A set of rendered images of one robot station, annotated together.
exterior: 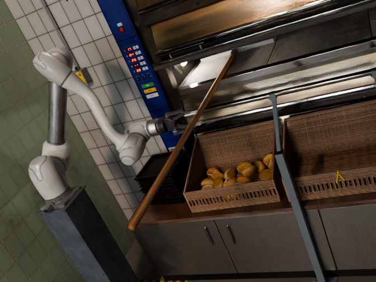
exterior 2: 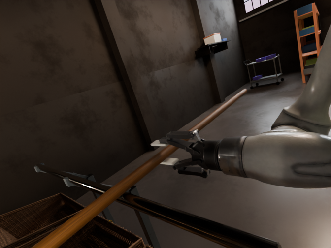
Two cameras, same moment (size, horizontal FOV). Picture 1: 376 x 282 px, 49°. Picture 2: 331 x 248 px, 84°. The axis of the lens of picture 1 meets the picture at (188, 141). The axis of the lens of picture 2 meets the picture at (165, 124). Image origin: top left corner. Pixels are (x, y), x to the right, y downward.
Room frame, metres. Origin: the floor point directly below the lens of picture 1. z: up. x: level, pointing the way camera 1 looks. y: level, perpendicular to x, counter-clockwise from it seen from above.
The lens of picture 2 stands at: (2.49, 0.11, 1.42)
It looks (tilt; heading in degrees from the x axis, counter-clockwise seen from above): 14 degrees down; 196
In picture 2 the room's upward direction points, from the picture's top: 18 degrees counter-clockwise
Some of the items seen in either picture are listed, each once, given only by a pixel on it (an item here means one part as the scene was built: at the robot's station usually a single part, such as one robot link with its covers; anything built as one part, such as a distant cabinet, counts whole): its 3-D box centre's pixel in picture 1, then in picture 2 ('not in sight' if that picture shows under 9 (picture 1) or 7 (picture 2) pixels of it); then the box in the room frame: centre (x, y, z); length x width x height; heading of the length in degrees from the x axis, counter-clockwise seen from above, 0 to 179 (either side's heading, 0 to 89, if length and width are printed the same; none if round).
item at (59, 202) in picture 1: (56, 197); not in sight; (2.15, 0.81, 1.03); 0.22 x 0.18 x 0.06; 149
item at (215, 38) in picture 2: not in sight; (212, 40); (-3.83, 0.57, 2.00); 0.44 x 0.36 x 0.25; 149
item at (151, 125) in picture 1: (155, 127); (235, 156); (2.08, 0.13, 1.20); 0.09 x 0.06 x 0.09; 151
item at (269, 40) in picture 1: (240, 42); not in sight; (3.00, -0.65, 1.20); 0.55 x 0.36 x 0.03; 61
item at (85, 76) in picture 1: (80, 77); not in sight; (2.85, 0.49, 1.46); 0.10 x 0.07 x 0.10; 61
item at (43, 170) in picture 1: (46, 174); not in sight; (2.17, 0.80, 1.17); 0.18 x 0.16 x 0.22; 173
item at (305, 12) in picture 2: not in sight; (311, 41); (-4.54, 3.43, 1.02); 2.24 x 0.60 x 2.05; 149
